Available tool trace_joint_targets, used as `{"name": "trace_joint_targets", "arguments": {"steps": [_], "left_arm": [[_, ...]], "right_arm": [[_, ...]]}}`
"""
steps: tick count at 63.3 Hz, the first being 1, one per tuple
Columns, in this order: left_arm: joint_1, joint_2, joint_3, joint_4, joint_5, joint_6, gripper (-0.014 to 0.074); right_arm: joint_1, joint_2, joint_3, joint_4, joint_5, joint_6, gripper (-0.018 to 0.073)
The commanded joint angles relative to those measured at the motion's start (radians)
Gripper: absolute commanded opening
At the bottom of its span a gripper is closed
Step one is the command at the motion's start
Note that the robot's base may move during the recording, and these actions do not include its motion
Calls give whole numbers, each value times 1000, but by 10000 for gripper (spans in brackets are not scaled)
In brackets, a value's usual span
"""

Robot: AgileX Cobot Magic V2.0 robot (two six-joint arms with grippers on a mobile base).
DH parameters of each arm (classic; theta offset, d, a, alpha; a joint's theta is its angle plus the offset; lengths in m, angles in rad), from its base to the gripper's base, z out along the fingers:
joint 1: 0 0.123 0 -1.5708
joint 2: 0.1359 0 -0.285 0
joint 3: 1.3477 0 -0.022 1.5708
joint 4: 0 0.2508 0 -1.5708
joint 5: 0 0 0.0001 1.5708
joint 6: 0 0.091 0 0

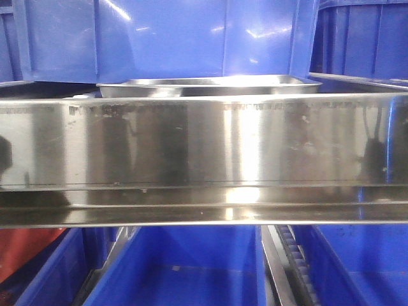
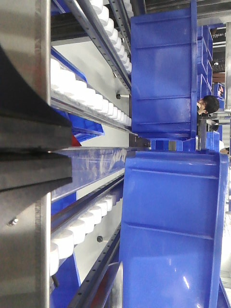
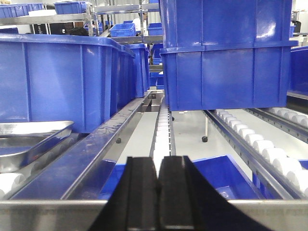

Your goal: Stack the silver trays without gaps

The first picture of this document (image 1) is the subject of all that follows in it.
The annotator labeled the red object lower left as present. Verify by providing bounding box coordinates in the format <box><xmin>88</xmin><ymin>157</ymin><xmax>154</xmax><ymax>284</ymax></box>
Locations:
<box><xmin>1</xmin><ymin>228</ymin><xmax>65</xmax><ymax>282</ymax></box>

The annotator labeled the blue bin lower centre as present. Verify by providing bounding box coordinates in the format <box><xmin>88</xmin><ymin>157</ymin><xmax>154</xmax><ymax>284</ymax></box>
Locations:
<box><xmin>84</xmin><ymin>225</ymin><xmax>266</xmax><ymax>305</ymax></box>

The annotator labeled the blue bin lower right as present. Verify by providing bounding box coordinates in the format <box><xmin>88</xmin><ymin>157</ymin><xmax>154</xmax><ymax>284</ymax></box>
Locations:
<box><xmin>293</xmin><ymin>224</ymin><xmax>407</xmax><ymax>305</ymax></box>

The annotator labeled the blue bin behind tray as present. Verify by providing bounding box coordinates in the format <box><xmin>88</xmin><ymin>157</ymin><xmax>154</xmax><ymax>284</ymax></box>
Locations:
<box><xmin>12</xmin><ymin>1</ymin><xmax>319</xmax><ymax>83</ymax></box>

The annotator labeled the roller track rail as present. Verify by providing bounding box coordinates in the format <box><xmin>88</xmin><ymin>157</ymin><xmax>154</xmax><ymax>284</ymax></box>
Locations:
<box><xmin>261</xmin><ymin>225</ymin><xmax>320</xmax><ymax>305</ymax></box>

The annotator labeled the blue crate upper right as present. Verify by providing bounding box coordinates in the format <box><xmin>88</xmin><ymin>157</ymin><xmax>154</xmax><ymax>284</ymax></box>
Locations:
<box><xmin>310</xmin><ymin>1</ymin><xmax>407</xmax><ymax>79</ymax></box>

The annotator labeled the blue bin lower left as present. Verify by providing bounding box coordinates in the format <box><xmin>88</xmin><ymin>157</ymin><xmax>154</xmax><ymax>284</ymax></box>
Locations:
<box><xmin>15</xmin><ymin>227</ymin><xmax>119</xmax><ymax>305</ymax></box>

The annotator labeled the stainless steel shelf rack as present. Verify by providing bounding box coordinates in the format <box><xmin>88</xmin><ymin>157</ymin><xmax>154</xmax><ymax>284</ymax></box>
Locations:
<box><xmin>1</xmin><ymin>73</ymin><xmax>407</xmax><ymax>228</ymax></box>

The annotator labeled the silver metal tray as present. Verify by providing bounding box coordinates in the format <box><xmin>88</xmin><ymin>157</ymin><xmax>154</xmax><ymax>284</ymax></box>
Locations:
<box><xmin>97</xmin><ymin>75</ymin><xmax>322</xmax><ymax>98</ymax></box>

